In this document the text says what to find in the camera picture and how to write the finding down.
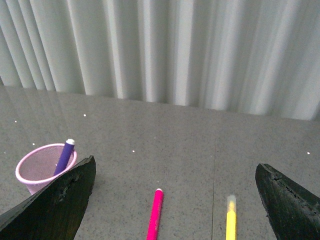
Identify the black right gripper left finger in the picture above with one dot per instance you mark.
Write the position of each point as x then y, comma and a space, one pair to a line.
56, 211

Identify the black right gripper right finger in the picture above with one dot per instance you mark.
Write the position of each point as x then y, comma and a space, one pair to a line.
292, 210

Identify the purple pen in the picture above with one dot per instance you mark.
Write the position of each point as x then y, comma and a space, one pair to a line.
65, 155

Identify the pink mesh cup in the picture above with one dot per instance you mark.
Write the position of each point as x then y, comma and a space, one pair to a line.
36, 169

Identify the yellow highlighter pen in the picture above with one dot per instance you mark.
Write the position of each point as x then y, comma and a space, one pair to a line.
231, 218

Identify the pink pen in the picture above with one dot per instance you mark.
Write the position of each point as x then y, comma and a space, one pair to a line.
155, 215

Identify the white pleated curtain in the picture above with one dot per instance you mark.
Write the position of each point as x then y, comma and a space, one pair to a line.
258, 57

